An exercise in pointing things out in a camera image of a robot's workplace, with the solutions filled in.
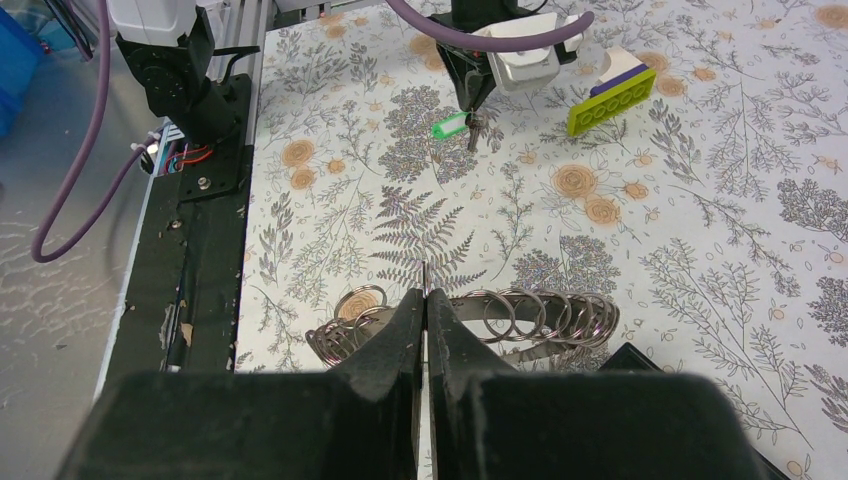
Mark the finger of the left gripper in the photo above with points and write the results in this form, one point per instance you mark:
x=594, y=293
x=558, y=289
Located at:
x=474, y=87

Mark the black white checkerboard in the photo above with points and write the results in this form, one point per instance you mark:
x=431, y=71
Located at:
x=629, y=358

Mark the yellow and purple block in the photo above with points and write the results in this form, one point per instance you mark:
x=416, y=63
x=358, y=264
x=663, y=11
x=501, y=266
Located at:
x=625, y=82

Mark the floral patterned mat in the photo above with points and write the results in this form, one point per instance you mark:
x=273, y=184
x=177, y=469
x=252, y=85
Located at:
x=714, y=213

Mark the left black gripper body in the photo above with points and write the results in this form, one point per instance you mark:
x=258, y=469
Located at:
x=462, y=17

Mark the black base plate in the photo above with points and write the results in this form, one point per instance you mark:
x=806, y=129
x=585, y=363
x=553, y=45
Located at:
x=180, y=302

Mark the key with green tag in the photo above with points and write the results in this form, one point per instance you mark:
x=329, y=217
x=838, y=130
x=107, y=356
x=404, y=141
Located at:
x=474, y=123

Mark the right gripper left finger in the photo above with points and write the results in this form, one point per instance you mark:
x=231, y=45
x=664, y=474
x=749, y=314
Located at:
x=357, y=420

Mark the blue plastic bin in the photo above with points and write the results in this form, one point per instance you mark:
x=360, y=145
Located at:
x=20, y=57

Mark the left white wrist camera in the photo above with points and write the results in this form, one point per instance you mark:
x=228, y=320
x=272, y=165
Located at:
x=528, y=69

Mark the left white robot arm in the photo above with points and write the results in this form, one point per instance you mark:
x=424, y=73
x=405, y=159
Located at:
x=168, y=46

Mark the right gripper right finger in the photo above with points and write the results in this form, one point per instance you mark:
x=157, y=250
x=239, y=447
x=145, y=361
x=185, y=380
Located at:
x=490, y=421

